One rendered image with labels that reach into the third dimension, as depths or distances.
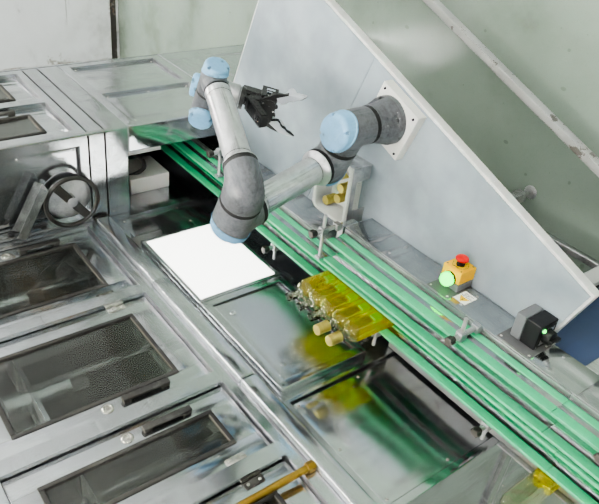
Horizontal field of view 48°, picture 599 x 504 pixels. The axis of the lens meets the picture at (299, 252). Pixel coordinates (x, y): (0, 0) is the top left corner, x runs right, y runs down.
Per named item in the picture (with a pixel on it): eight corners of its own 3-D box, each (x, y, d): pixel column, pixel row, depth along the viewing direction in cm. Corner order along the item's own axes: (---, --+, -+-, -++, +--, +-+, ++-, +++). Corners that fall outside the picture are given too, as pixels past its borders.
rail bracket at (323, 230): (332, 250, 233) (303, 259, 226) (339, 207, 224) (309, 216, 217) (337, 254, 231) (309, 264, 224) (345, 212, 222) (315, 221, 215)
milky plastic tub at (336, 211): (329, 199, 248) (311, 204, 243) (338, 143, 235) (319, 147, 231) (361, 221, 237) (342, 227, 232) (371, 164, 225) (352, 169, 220)
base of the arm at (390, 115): (384, 84, 206) (360, 89, 201) (413, 118, 200) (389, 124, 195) (365, 120, 217) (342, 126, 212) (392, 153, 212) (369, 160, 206)
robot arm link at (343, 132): (384, 125, 197) (349, 134, 190) (365, 156, 207) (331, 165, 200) (362, 96, 201) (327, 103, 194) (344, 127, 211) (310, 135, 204)
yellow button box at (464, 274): (454, 273, 209) (438, 280, 204) (460, 253, 204) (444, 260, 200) (472, 285, 204) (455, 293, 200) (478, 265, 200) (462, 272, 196)
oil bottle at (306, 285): (342, 276, 233) (293, 295, 221) (344, 263, 230) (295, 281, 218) (353, 284, 229) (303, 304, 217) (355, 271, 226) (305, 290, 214)
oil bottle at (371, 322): (388, 313, 219) (338, 335, 207) (391, 299, 215) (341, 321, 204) (400, 323, 215) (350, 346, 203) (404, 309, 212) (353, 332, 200)
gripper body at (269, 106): (281, 89, 214) (244, 78, 212) (279, 103, 207) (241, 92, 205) (275, 109, 219) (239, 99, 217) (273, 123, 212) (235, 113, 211)
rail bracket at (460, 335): (472, 325, 191) (441, 341, 184) (479, 305, 187) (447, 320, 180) (483, 333, 189) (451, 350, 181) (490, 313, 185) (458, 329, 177)
